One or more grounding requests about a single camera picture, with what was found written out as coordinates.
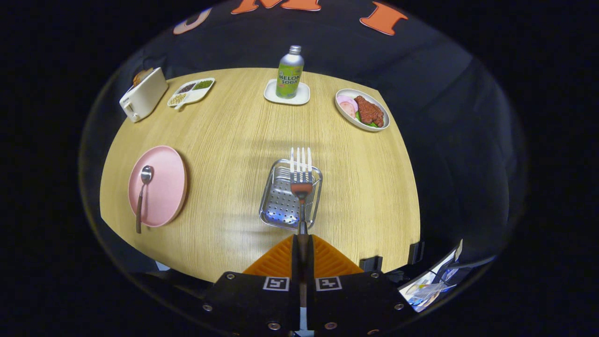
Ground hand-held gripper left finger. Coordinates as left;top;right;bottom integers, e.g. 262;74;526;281
201;234;303;335

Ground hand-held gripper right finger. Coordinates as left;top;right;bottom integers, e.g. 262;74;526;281
304;234;417;336

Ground silver fork brown handle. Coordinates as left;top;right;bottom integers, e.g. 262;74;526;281
289;147;314;235

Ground silver spoon brown handle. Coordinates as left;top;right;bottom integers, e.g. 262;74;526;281
136;165;154;234

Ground perforated metal tray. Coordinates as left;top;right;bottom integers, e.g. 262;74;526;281
259;158;323;231

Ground white oval food plate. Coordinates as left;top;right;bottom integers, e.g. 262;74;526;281
335;88;391;132

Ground green vegetable leaves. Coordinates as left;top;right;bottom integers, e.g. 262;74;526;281
355;111;379;128

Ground pink round plate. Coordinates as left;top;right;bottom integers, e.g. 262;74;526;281
128;146;188;228

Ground pink ham slices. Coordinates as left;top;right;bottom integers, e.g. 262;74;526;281
337;95;359;119

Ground red-brown meat piece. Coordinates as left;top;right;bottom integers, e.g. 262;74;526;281
354;95;385;127

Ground white square coaster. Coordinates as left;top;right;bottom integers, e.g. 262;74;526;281
263;79;311;106

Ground green soda bottle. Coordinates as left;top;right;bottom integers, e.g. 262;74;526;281
276;45;305;99

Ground white divided dish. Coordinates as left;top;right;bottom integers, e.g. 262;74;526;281
167;78;216;110

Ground white toaster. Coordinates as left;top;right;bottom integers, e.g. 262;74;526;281
119;67;169;123

